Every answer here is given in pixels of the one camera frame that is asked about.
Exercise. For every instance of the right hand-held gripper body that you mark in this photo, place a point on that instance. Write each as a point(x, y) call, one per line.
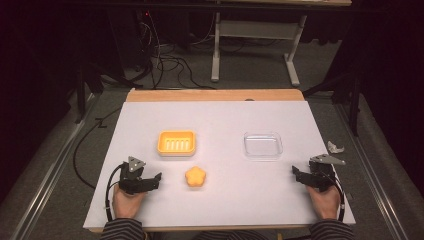
point(321, 171)

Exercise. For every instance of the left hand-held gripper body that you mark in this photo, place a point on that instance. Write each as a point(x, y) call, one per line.
point(130, 173)

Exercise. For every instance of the person's right hand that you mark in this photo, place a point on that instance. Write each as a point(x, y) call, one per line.
point(324, 204)

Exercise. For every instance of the person's left hand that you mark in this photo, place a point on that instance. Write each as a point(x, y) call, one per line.
point(126, 205)

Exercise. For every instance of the crumpled white paper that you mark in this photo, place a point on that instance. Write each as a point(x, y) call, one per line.
point(334, 147)

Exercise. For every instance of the orange soap dish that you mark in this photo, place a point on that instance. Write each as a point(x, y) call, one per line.
point(176, 143)

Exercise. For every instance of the orange flower-shaped soap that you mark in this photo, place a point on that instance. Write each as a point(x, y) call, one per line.
point(195, 176)

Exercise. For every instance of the clear plastic dish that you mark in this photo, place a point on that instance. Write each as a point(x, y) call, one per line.
point(263, 145)

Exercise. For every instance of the white table mat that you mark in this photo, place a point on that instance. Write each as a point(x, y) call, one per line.
point(220, 200)

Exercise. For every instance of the black stand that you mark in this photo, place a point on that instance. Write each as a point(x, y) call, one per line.
point(353, 100)
point(81, 90)

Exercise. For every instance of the person's striped torso clothing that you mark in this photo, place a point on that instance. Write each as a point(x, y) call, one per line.
point(233, 235)

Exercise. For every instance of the metal floor rail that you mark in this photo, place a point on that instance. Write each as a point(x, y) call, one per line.
point(370, 173)
point(50, 173)

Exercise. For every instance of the white metal desk frame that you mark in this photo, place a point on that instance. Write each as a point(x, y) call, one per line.
point(258, 30)

